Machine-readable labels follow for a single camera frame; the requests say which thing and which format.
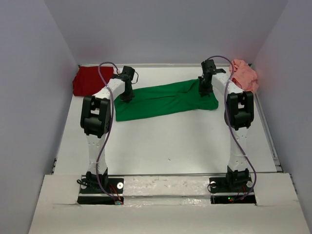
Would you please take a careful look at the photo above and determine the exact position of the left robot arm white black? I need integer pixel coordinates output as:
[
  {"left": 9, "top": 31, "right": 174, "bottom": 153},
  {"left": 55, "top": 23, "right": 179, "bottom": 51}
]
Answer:
[{"left": 80, "top": 65, "right": 138, "bottom": 193}]

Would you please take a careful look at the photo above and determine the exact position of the aluminium rail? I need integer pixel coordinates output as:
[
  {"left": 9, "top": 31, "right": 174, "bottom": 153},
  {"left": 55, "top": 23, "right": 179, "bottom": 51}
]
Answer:
[{"left": 108, "top": 171, "right": 283, "bottom": 177}]

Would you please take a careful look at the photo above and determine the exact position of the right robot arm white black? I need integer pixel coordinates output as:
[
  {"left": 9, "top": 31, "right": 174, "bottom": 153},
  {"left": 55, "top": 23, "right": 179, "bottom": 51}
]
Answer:
[{"left": 199, "top": 58, "right": 254, "bottom": 194}]

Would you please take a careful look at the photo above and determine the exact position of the folded red t shirt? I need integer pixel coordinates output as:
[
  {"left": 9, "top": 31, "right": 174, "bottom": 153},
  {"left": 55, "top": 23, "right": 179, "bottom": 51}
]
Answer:
[{"left": 72, "top": 66, "right": 105, "bottom": 97}]

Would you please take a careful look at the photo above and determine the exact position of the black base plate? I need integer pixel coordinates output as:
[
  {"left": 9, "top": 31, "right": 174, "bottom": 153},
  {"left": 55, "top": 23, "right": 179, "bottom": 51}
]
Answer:
[
  {"left": 77, "top": 176, "right": 124, "bottom": 205},
  {"left": 207, "top": 177, "right": 256, "bottom": 205}
]

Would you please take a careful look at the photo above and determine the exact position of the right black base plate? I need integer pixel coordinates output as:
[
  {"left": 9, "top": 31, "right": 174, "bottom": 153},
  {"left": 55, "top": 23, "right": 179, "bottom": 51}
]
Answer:
[{"left": 207, "top": 177, "right": 256, "bottom": 205}]

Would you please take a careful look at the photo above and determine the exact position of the pink t shirt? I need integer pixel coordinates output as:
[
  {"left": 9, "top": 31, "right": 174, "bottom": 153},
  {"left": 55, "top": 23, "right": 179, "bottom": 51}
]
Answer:
[{"left": 231, "top": 59, "right": 259, "bottom": 94}]

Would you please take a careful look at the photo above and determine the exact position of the green t shirt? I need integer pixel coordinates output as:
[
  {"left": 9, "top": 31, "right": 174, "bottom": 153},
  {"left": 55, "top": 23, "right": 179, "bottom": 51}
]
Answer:
[{"left": 115, "top": 79, "right": 219, "bottom": 122}]

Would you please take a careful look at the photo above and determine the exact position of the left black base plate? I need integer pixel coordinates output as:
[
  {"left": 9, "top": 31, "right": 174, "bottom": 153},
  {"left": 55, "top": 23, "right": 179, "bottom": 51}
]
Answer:
[{"left": 77, "top": 176, "right": 124, "bottom": 205}]

